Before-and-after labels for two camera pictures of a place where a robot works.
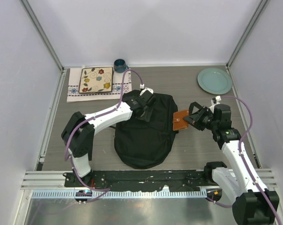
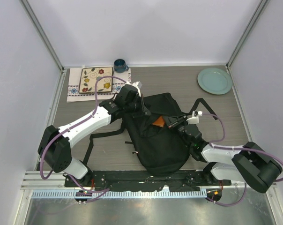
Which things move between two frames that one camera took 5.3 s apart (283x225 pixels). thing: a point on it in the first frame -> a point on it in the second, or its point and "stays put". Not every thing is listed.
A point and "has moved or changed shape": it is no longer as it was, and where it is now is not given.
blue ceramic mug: x=120 y=66 stays put
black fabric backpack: x=143 y=144 has moved or changed shape
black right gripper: x=193 y=117 -> x=175 y=123
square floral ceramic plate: x=96 y=79 stays put
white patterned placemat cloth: x=73 y=94 stays put
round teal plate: x=215 y=80 stays put
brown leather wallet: x=178 y=123 -> x=159 y=122
